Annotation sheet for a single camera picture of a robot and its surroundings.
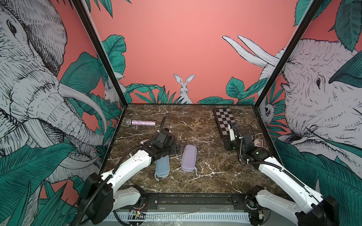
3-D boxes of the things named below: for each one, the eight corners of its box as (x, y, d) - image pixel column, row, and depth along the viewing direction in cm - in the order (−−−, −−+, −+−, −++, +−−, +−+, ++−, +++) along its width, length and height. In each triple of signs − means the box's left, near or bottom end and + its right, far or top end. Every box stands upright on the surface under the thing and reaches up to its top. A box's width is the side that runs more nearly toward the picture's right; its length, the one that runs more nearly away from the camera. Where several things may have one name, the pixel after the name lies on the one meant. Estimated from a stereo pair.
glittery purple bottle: (126, 125, 108) (124, 122, 105) (127, 121, 111) (126, 118, 108) (155, 128, 107) (154, 125, 104) (156, 124, 110) (155, 120, 107)
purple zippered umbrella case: (181, 175, 85) (181, 173, 82) (181, 146, 98) (181, 144, 95) (197, 175, 85) (198, 173, 82) (196, 146, 98) (196, 144, 95)
